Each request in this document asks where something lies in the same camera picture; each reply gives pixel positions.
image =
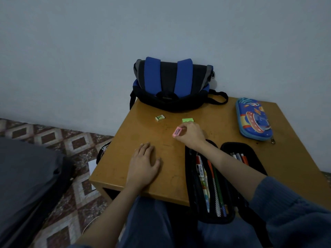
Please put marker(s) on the person's right hand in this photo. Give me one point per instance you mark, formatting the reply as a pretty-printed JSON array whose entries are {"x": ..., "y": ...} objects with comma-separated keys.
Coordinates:
[{"x": 192, "y": 138}]

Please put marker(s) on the person's left hand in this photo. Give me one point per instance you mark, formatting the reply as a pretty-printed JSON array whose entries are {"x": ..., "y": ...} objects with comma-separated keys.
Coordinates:
[{"x": 141, "y": 170}]

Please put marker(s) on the person's left middle finger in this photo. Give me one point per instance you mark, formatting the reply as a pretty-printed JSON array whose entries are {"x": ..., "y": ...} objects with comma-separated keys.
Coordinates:
[{"x": 146, "y": 149}]

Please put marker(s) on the person's left little finger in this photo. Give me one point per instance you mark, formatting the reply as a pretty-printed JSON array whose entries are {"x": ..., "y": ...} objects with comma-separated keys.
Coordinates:
[{"x": 134, "y": 155}]

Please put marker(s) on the person's right thumb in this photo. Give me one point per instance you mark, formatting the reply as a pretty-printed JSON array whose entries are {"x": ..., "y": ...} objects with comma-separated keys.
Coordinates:
[{"x": 181, "y": 138}]

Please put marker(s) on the person's left thumb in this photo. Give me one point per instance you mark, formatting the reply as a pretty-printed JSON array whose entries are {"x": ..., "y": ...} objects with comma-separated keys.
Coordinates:
[{"x": 157, "y": 164}]

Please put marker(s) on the pink eraser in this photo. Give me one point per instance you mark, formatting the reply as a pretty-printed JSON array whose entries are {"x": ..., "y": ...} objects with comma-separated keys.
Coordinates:
[{"x": 177, "y": 132}]

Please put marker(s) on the person's right forearm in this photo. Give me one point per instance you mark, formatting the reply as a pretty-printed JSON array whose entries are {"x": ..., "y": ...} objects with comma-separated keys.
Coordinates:
[{"x": 231, "y": 169}]

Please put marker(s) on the person's left forearm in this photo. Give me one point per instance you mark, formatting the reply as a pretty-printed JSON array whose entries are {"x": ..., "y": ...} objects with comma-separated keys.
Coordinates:
[{"x": 111, "y": 216}]

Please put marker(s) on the white eraser with green sleeve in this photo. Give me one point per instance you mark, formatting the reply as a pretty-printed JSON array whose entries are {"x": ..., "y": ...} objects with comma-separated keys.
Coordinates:
[{"x": 160, "y": 118}]

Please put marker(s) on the black bag with white print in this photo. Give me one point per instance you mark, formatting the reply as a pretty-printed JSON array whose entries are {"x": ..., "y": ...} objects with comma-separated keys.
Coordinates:
[{"x": 102, "y": 152}]

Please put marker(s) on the red and white marker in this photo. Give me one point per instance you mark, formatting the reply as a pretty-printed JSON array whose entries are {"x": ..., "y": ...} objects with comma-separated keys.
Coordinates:
[{"x": 199, "y": 166}]

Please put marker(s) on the black open pencil case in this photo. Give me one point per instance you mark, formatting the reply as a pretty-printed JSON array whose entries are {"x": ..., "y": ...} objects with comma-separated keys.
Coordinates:
[{"x": 196, "y": 198}]

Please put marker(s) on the patterned white pen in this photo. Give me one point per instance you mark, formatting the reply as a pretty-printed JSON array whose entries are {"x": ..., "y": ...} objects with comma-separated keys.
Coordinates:
[{"x": 205, "y": 191}]

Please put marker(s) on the blue and black backpack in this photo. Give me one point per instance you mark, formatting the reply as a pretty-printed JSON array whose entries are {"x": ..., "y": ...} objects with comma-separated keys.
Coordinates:
[{"x": 170, "y": 82}]

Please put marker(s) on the person's blue trousers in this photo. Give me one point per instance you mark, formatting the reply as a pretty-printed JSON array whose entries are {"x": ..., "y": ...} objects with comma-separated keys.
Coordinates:
[{"x": 147, "y": 224}]

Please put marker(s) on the blue grey pen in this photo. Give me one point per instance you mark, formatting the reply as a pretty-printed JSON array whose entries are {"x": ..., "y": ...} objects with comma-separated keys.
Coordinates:
[{"x": 239, "y": 157}]

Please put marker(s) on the orange checked pencil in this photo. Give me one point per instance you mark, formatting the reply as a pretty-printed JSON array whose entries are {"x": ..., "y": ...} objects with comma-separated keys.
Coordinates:
[{"x": 215, "y": 196}]

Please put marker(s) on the orange pen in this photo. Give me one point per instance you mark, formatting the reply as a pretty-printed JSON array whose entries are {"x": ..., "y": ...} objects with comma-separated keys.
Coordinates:
[{"x": 244, "y": 159}]

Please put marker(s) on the green pencil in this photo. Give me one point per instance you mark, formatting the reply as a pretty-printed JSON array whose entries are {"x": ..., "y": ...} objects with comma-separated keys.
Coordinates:
[{"x": 220, "y": 198}]

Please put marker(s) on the blue cartoon print pencil case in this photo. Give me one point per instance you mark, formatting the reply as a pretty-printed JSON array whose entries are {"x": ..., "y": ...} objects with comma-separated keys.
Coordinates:
[{"x": 253, "y": 120}]

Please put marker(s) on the dark grey mattress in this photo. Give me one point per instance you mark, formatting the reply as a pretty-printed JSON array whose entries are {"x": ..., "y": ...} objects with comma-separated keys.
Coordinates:
[{"x": 25, "y": 183}]

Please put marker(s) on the person's blue sweater sleeve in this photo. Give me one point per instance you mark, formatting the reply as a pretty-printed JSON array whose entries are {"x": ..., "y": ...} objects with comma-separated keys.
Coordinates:
[{"x": 289, "y": 216}]

